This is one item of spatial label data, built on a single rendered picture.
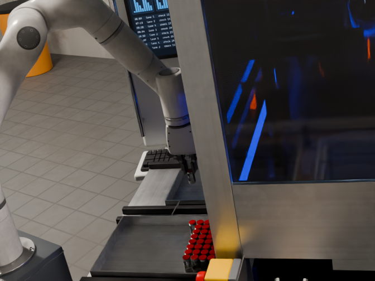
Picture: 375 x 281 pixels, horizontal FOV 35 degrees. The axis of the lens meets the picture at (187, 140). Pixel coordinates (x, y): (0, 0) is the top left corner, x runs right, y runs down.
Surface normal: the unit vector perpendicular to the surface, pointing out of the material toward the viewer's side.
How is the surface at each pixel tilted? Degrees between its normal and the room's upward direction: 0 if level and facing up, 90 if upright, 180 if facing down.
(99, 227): 0
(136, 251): 0
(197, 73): 90
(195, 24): 90
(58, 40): 90
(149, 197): 0
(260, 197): 90
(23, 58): 120
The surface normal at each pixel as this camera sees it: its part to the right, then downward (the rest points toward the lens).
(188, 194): -0.17, -0.89
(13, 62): -0.11, 0.80
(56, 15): -0.51, 0.64
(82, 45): -0.60, 0.44
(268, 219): -0.24, 0.46
